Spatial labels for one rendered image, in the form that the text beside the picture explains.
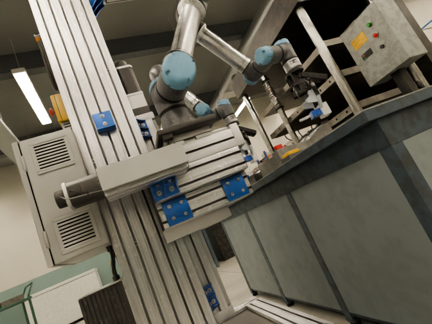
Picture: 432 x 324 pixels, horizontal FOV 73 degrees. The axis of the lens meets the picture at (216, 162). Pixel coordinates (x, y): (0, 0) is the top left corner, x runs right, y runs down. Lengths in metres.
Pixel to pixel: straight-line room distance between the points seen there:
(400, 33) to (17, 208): 8.62
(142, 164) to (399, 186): 0.78
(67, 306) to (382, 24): 7.39
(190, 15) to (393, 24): 1.24
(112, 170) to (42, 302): 7.03
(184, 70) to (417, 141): 0.78
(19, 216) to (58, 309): 2.63
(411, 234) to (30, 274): 8.35
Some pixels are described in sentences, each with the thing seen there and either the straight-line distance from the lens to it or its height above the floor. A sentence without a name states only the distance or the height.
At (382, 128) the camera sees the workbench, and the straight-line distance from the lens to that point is 1.02.
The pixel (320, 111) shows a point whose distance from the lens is 1.34.
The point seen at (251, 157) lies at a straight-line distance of 1.61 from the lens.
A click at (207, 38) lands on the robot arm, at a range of 1.43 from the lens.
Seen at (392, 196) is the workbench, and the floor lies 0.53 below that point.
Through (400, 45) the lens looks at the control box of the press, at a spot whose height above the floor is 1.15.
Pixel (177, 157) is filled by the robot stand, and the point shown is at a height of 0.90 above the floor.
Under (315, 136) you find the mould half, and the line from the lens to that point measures 1.65.
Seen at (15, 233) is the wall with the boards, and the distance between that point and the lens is 8.96.
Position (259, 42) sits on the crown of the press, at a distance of 2.71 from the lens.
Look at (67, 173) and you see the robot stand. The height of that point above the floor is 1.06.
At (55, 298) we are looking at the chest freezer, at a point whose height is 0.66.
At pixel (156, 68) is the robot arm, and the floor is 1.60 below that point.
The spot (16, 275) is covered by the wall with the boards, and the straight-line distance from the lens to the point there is 8.85.
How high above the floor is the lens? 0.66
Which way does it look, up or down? 12 degrees up
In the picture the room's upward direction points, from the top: 24 degrees counter-clockwise
